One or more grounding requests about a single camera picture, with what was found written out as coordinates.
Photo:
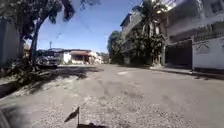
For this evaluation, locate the dark gate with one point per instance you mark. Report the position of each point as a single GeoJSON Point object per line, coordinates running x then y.
{"type": "Point", "coordinates": [178, 55]}

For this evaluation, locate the large tree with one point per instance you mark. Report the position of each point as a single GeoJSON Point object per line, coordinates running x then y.
{"type": "Point", "coordinates": [33, 40]}

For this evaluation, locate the low building with red roof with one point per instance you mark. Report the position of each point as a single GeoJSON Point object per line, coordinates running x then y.
{"type": "Point", "coordinates": [80, 56]}

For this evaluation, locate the group of palm trees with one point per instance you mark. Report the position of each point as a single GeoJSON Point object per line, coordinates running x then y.
{"type": "Point", "coordinates": [150, 36]}

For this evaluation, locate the pole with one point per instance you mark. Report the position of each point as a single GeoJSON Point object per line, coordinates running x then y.
{"type": "Point", "coordinates": [50, 45]}

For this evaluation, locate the grey asphalt road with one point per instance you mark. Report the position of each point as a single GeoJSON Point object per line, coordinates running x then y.
{"type": "Point", "coordinates": [133, 96]}

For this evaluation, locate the grey pavement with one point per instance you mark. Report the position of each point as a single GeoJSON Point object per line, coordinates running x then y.
{"type": "Point", "coordinates": [190, 71]}

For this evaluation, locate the pale wall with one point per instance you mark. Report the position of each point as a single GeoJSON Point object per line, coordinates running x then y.
{"type": "Point", "coordinates": [9, 43]}

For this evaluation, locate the dark green tree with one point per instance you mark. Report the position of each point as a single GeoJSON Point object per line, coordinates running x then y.
{"type": "Point", "coordinates": [115, 46]}

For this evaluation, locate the robot's own part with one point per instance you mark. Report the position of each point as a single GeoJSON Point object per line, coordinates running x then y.
{"type": "Point", "coordinates": [77, 116]}

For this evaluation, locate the white wall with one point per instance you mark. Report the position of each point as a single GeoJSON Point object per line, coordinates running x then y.
{"type": "Point", "coordinates": [208, 53]}

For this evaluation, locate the multi-storey grey building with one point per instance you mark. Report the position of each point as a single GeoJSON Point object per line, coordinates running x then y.
{"type": "Point", "coordinates": [186, 20]}

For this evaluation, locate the white vehicle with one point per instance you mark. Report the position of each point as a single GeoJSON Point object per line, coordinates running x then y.
{"type": "Point", "coordinates": [46, 60]}

